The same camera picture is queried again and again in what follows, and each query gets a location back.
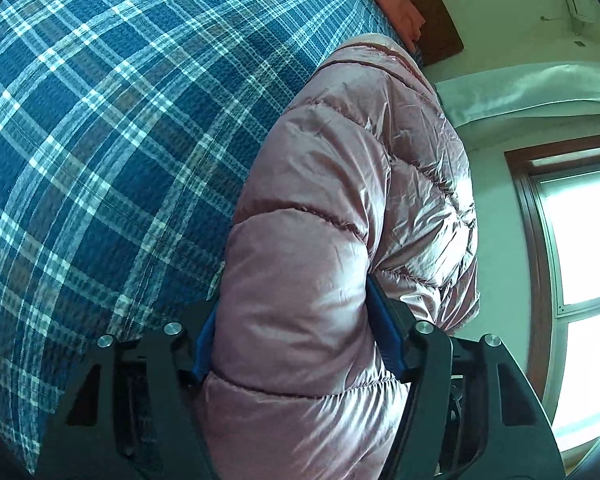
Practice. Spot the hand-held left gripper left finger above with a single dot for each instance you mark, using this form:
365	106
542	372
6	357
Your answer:
203	350

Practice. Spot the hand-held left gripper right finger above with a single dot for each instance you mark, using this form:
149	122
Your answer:
386	325

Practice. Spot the pink puffer jacket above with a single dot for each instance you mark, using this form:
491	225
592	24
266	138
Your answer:
305	260

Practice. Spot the wooden framed window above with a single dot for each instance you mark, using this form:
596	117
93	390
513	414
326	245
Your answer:
580	240

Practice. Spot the blue plaid bed sheet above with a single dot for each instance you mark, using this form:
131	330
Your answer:
105	135

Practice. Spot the long white curtain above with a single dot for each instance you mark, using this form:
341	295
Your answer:
530	95

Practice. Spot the wooden headboard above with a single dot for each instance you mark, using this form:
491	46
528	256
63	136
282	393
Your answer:
440	25

